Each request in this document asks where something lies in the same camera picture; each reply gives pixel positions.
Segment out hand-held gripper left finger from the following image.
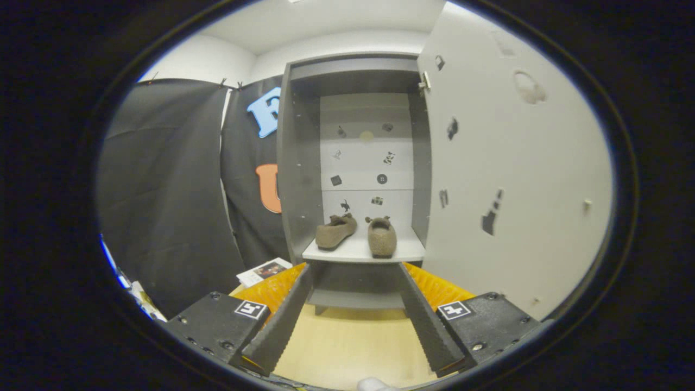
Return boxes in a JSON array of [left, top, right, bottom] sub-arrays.
[[163, 262, 314, 376]]

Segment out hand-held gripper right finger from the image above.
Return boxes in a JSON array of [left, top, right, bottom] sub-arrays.
[[399, 262, 544, 378]]

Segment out brown slip-on shoe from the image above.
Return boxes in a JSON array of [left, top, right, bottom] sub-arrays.
[[365, 216, 397, 258], [315, 213, 358, 251]]

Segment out grey shoe cabinet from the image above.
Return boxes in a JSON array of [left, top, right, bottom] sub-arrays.
[[277, 52, 432, 317]]

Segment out white cover book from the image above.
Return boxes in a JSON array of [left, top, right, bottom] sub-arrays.
[[237, 257, 293, 288]]

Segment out white patterned object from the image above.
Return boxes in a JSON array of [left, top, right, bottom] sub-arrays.
[[129, 281, 166, 322]]

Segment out black backdrop cloth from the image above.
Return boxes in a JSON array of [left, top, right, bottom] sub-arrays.
[[97, 76, 288, 320]]

